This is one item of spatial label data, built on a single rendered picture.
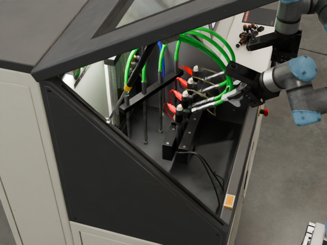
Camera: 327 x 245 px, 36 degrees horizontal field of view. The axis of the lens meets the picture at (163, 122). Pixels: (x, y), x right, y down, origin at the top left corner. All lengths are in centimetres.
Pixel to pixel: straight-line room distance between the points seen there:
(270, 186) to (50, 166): 169
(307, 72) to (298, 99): 8
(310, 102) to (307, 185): 170
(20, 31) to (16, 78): 16
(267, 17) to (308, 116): 123
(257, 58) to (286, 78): 86
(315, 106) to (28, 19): 89
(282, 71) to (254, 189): 163
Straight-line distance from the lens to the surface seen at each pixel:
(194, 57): 202
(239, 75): 156
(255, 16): 261
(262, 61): 230
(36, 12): 164
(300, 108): 145
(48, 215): 193
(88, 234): 192
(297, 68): 144
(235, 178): 181
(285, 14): 159
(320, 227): 168
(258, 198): 299
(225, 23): 242
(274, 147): 329
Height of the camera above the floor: 231
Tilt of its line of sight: 43 degrees down
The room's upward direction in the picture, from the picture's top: straight up
